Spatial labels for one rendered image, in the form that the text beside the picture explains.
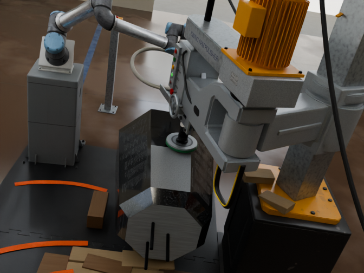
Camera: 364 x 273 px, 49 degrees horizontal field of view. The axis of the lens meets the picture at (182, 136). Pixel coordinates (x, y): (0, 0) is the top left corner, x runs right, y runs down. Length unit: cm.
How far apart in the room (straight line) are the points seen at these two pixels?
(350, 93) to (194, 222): 112
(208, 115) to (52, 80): 164
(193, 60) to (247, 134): 66
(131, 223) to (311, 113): 118
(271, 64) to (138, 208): 114
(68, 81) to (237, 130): 184
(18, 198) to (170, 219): 148
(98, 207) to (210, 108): 143
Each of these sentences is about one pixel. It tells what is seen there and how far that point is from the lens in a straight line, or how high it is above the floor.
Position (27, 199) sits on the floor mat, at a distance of 342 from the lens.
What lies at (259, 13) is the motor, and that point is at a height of 192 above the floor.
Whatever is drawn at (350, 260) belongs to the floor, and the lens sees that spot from 366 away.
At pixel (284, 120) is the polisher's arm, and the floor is 141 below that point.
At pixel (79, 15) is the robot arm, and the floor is 140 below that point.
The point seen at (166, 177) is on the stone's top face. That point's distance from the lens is 242.
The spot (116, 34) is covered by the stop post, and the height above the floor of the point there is 92.
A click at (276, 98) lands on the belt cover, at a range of 175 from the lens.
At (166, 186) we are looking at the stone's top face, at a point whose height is 80.
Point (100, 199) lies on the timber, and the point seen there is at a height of 14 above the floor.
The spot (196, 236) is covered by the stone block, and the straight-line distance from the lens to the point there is 247.
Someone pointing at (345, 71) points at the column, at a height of 164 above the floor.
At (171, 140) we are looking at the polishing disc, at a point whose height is 85.
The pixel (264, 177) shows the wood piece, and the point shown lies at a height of 83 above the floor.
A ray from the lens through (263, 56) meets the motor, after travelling 173.
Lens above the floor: 224
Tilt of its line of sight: 30 degrees down
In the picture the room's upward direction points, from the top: 12 degrees clockwise
